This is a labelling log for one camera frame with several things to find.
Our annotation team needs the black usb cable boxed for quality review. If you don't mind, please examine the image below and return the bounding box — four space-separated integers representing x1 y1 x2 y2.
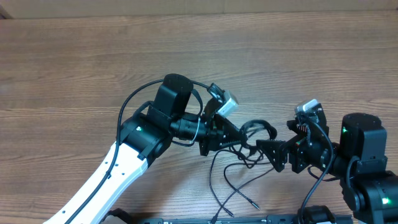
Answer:
208 119 278 224

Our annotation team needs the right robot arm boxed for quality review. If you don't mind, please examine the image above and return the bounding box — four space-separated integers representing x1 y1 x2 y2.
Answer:
256 103 397 223

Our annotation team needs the right camera cable black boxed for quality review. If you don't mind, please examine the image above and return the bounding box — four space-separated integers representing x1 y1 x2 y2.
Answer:
297 120 334 224

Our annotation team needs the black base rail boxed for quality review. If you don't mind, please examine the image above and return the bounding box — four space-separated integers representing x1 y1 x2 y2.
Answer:
99 207 354 224

